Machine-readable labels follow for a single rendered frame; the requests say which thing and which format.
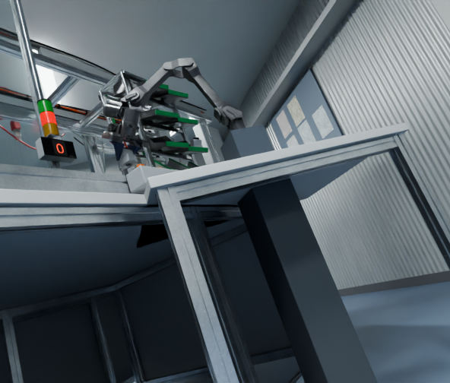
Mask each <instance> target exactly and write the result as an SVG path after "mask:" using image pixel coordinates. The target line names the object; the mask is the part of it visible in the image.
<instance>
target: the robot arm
mask: <svg viewBox="0 0 450 383"><path fill-rule="evenodd" d="M178 67H182V70H181V71H179V70H176V69H175V68H178ZM168 77H175V78H186V79H187V80H188V81H190V82H192V83H193V84H195V86H196V87H197V88H198V89H199V90H200V91H201V92H202V94H203V95H204V96H205V98H206V99H207V100H208V102H209V103H210V104H211V105H212V106H213V107H214V117H215V118H216V119H217V120H218V121H219V123H222V124H223V125H225V126H226V127H228V129H229V130H231V131H232V130H236V129H241V128H245V125H244V122H243V120H242V112H241V111H239V110H238V109H234V108H233V106H231V105H230V104H229V103H228V102H226V101H224V100H222V99H221V98H220V97H219V96H218V95H217V93H216V92H215V91H214V89H213V88H212V87H211V86H210V84H209V83H208V82H207V81H206V80H205V79H204V77H203V76H202V75H201V72H200V71H199V68H198V66H197V64H196V62H195V60H194V59H193V58H186V59H177V60H175V61H172V62H165V63H164V64H163V66H162V67H161V68H160V69H159V70H158V71H157V72H156V73H155V74H154V75H153V76H152V77H151V78H150V79H149V80H148V81H146V82H145V83H144V84H143V85H142V86H140V87H136V88H135V89H133V90H131V91H130V92H129V93H128V95H126V96H125V97H123V98H122V99H121V100H120V101H121V103H119V102H115V101H113V100H109V102H107V103H106V104H105V105H104V107H103V115H104V116H105V117H108V118H112V119H118V120H120V119H122V118H123V121H122V123H119V126H115V125H114V124H111V123H110V124H109V125H108V128H107V131H104V133H103V135H102V138H105V139H110V140H111V141H109V142H111V143H112V144H113V146H114V149H115V153H116V160H117V161H119V159H120V157H121V155H122V150H123V147H124V145H125V144H123V143H122V142H123V141H124V142H128V143H130V145H128V144H127V145H128V149H129V150H132V151H133V154H134V155H135V154H136V153H137V152H138V151H139V149H141V148H142V147H146V148H149V142H148V141H145V140H141V139H137V137H135V135H136V131H137V129H139V127H138V119H139V115H140V113H143V114H144V113H145V111H144V110H143V108H144V107H145V105H146V104H147V102H148V100H149V98H150V96H151V94H152V93H153V92H154V91H155V90H156V89H157V88H158V87H159V86H160V85H161V84H162V83H163V82H164V81H165V80H166V79H167V78H168ZM128 102H130V104H131V105H130V106H129V105H128ZM123 116H124V117H123ZM124 138H125V139H124ZM129 139H131V140H129Z"/></svg>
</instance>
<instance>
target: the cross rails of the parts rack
mask: <svg viewBox="0 0 450 383"><path fill-rule="evenodd" d="M106 99H107V100H108V101H109V100H113V101H115V102H119V103H121V101H120V100H117V99H113V98H111V97H106ZM149 101H151V102H154V103H158V104H160V105H162V106H166V107H169V108H171V109H174V106H173V105H171V104H168V103H165V102H163V101H160V100H157V99H154V98H152V97H150V98H149ZM141 122H142V124H145V125H150V126H154V127H156V128H162V129H165V130H167V131H173V132H175V133H179V134H183V131H182V130H179V129H176V128H171V127H168V126H165V125H160V124H157V123H154V122H149V121H147V120H143V119H141ZM144 132H145V134H146V135H150V136H154V137H157V134H156V133H153V132H149V131H144ZM151 153H152V154H158V155H162V156H167V157H175V158H179V159H184V160H192V157H188V156H184V155H180V154H172V153H168V152H164V151H159V150H152V149H151ZM135 155H136V156H137V158H141V159H147V158H146V156H145V155H141V154H135ZM153 158H154V160H156V161H161V162H165V161H166V159H164V158H159V157H153Z"/></svg>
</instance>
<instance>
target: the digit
mask: <svg viewBox="0 0 450 383"><path fill-rule="evenodd" d="M52 145H53V148H54V151H55V154H58V155H65V156H68V155H67V151H66V148H65V142H64V141H57V140H53V139H52Z"/></svg>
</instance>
